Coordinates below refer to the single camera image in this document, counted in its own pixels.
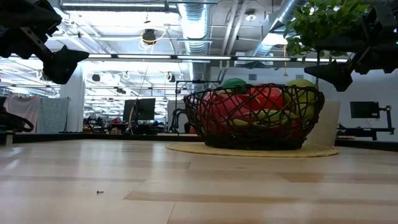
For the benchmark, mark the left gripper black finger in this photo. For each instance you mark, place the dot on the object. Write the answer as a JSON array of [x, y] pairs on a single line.
[[63, 67]]

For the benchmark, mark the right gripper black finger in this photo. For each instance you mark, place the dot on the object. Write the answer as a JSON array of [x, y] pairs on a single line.
[[339, 76]]

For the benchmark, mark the large green speckled pear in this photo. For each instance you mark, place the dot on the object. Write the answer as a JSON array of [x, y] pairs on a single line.
[[300, 82]]

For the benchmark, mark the dark green avocado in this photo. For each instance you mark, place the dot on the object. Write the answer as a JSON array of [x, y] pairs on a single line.
[[234, 83]]

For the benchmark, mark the pink dragon fruit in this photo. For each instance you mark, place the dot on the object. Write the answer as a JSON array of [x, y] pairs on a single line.
[[224, 109]]

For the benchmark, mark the black monitor on arm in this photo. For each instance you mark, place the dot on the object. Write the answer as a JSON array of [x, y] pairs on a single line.
[[363, 109]]

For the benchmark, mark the grey hanging cloth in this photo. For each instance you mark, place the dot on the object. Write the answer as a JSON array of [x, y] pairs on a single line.
[[54, 113]]

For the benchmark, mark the white plant pot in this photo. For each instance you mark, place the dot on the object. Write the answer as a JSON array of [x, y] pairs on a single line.
[[329, 124]]

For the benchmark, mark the pink hanging cloth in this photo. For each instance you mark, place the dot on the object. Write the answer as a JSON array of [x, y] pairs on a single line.
[[21, 109]]

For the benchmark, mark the green leafy potted plant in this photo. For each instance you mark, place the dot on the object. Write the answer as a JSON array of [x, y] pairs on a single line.
[[314, 21]]

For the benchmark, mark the black computer monitor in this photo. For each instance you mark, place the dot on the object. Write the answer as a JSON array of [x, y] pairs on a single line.
[[144, 109]]

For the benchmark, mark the round woven straw placemat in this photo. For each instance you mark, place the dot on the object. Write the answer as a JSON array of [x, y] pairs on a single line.
[[186, 149]]

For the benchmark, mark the silver spiral ventilation duct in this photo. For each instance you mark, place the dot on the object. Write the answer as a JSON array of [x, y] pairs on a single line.
[[280, 18], [194, 31]]

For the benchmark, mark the black ceiling-hung camera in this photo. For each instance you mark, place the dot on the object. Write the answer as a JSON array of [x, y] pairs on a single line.
[[149, 36]]

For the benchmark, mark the black metal frame stand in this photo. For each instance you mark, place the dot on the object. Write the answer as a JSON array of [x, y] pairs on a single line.
[[176, 93]]

